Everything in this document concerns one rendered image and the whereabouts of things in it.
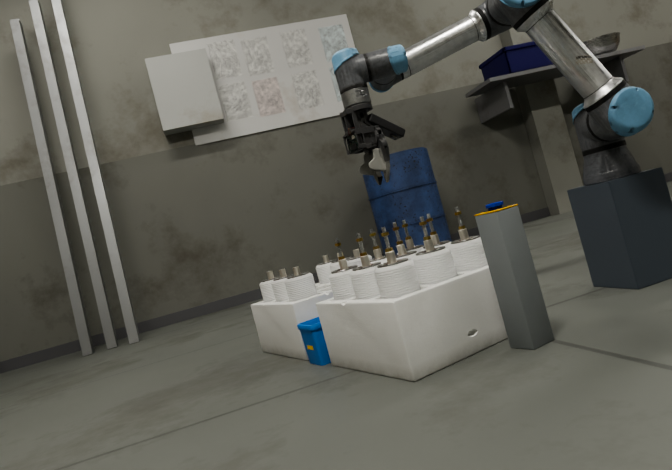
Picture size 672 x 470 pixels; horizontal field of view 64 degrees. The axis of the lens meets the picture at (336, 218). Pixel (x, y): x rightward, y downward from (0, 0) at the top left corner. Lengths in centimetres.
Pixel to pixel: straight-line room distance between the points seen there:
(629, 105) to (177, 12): 378
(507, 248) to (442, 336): 25
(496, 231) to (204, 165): 335
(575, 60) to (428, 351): 84
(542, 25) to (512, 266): 66
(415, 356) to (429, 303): 12
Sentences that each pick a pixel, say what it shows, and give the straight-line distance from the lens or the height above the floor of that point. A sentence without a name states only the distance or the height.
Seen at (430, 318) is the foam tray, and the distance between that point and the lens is 125.
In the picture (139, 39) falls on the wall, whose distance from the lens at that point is 468.
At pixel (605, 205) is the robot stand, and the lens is 166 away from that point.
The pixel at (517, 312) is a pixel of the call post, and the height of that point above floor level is 8.
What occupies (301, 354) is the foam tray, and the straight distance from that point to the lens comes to 173.
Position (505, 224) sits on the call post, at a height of 28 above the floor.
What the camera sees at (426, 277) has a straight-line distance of 132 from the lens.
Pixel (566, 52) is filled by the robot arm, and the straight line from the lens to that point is 157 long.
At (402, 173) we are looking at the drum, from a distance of 393.
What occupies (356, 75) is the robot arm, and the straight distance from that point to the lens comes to 146.
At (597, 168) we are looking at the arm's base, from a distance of 169.
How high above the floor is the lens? 36
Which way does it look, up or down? 1 degrees up
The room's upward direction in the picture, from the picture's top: 15 degrees counter-clockwise
